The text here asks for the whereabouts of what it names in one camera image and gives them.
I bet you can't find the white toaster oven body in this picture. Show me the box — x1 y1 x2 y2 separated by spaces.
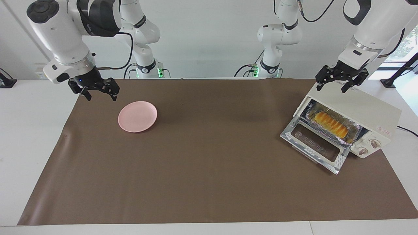
293 82 402 159

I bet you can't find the sliced yellow bread loaf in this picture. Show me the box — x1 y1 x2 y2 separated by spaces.
313 111 350 139

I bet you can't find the aluminium foil tray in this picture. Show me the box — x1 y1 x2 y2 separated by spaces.
305 106 361 145

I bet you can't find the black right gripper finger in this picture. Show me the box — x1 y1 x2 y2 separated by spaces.
68 79 92 101
102 78 120 101

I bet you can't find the black left arm base cable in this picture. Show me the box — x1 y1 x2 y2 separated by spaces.
233 51 265 78

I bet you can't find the black arm base cable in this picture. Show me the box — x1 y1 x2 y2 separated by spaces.
233 51 265 78
123 63 137 79

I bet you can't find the black desk clamp mount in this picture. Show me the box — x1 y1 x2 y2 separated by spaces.
0 68 17 88

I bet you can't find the white wall power socket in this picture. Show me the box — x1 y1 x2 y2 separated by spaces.
35 63 47 80

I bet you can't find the black right arm base cable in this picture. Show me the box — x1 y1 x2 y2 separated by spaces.
123 63 137 79

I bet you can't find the brown table mat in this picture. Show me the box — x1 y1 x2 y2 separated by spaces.
17 78 418 226

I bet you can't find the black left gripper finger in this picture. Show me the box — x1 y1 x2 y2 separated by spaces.
315 66 335 91
342 69 369 93

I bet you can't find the window with green view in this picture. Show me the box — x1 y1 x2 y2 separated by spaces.
385 25 418 63

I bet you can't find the black oven power cord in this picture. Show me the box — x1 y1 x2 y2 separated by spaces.
397 126 418 137

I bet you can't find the pink round plate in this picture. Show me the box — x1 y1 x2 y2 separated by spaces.
118 101 158 133

